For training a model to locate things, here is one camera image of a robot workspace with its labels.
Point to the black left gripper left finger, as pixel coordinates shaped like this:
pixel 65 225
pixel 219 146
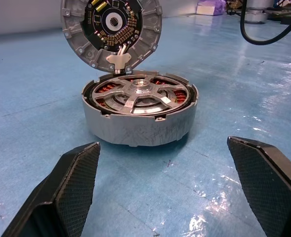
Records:
pixel 66 197

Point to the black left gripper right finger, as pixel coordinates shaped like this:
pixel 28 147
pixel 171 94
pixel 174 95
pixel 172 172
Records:
pixel 271 192

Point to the spoked silver rotor black rim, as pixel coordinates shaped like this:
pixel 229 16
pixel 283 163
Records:
pixel 137 90

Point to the grey round motor housing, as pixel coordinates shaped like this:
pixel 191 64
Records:
pixel 135 130

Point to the grey lid with circuit board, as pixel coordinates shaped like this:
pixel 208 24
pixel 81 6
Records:
pixel 73 37

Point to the silver cylindrical metal part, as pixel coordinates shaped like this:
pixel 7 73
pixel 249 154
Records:
pixel 256 14

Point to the purple and white box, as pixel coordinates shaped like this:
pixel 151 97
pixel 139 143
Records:
pixel 209 7

